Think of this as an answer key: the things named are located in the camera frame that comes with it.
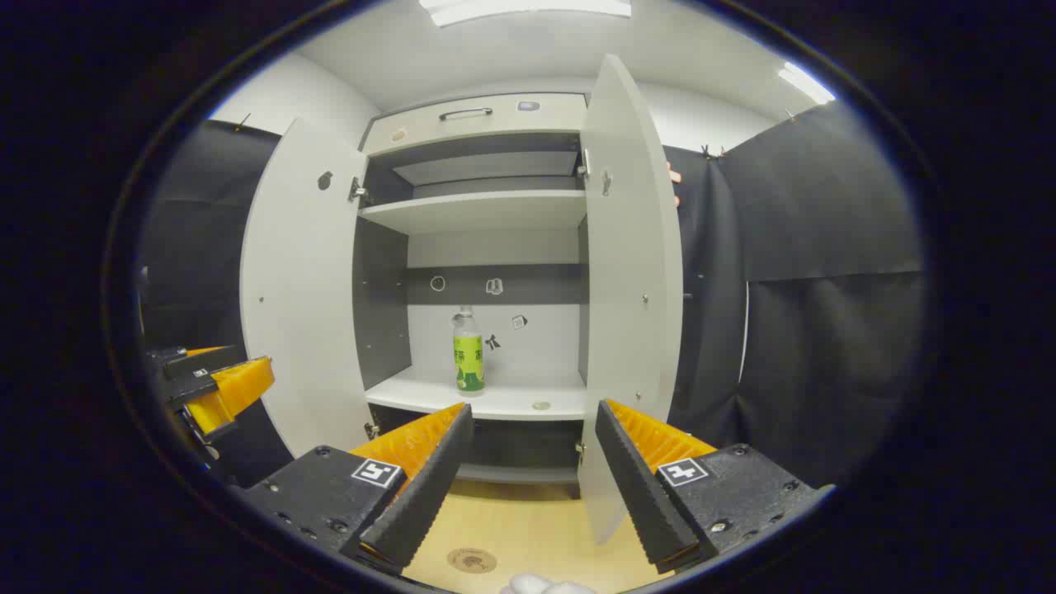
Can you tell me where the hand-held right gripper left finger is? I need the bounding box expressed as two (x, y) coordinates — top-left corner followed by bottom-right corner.
(242, 402), (476, 576)

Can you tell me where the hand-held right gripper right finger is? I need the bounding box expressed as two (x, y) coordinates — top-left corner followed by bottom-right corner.
(594, 398), (836, 576)

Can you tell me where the round brown coaster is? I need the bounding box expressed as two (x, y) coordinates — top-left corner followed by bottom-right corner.
(446, 547), (499, 575)

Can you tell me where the grey cabinet door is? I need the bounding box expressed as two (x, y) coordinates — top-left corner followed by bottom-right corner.
(238, 117), (373, 460)
(576, 54), (686, 546)

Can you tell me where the grey white cabinet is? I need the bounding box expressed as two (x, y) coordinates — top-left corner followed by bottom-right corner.
(352, 92), (592, 488)

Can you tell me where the green label plastic bottle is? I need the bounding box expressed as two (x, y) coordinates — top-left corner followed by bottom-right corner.
(451, 306), (487, 396)

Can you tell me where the white cabinet shelf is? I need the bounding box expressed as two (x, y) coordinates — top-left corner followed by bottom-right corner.
(358, 189), (588, 237)

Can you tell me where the grey cabinet drawer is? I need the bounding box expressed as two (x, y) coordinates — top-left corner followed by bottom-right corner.
(361, 92), (589, 158)

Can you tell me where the black backdrop cloth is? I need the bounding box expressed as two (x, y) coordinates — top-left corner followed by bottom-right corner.
(663, 98), (926, 489)
(139, 119), (295, 489)

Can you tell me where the narrow ceiling light panel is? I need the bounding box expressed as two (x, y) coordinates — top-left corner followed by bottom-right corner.
(776, 61), (837, 105)

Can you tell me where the wide ceiling light panel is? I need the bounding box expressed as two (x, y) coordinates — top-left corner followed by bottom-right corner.
(417, 0), (633, 28)

